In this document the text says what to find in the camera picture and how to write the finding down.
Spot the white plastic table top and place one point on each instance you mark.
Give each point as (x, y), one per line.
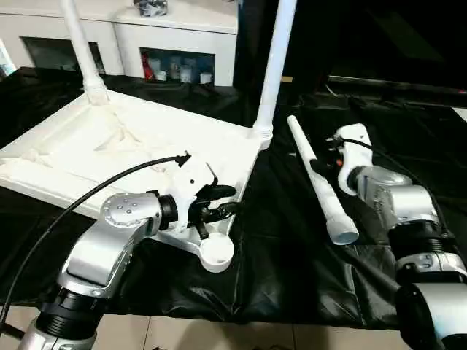
(127, 146)

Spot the red bottle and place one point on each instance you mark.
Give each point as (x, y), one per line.
(147, 67)

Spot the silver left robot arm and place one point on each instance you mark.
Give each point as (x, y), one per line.
(109, 233)

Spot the black folding table frame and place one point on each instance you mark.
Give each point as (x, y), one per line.
(11, 330)

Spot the white cabinet with glass doors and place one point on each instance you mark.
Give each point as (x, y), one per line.
(164, 33)

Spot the white plastic table leg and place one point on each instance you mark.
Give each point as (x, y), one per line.
(82, 47)
(277, 54)
(328, 197)

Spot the white cup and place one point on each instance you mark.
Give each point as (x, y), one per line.
(205, 77)

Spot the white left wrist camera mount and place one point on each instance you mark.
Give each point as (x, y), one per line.
(189, 178)

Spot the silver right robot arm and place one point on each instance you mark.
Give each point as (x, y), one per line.
(408, 204)

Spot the black plastic mat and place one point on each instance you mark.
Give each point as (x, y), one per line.
(292, 273)

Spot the black bundle on cabinet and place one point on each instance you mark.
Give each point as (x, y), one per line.
(151, 7)

